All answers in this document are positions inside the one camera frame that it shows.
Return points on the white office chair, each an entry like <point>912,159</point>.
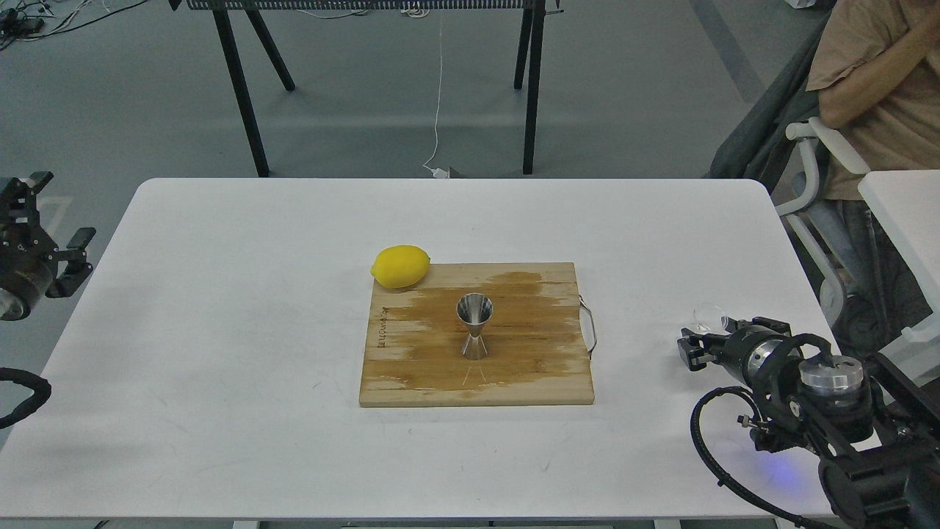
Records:
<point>869,293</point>

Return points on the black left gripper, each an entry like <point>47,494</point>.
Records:
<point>32,266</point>

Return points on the yellow lemon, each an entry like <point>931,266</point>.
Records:
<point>400,266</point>

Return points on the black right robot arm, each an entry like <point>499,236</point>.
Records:
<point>874,432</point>

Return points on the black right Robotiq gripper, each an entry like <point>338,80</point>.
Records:
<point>741,352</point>

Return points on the black trestle table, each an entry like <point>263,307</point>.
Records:
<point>293,65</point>

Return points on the steel double jigger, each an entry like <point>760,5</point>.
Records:
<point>474,310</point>

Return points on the small clear glass cup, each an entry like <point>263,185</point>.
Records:
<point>707,318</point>

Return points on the person in tan shirt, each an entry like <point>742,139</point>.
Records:
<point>875,72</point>

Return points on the wooden cutting board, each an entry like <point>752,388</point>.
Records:
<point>537,355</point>

